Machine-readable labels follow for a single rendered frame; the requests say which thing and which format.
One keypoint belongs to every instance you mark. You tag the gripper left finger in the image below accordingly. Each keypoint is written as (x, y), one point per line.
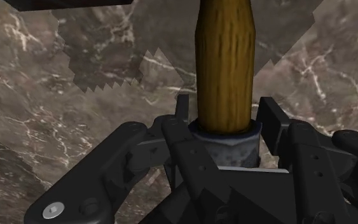
(110, 173)

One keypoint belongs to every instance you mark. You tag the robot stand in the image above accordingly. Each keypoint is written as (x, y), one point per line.
(67, 3)

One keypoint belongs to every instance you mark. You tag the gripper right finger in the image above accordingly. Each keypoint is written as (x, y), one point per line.
(312, 161)

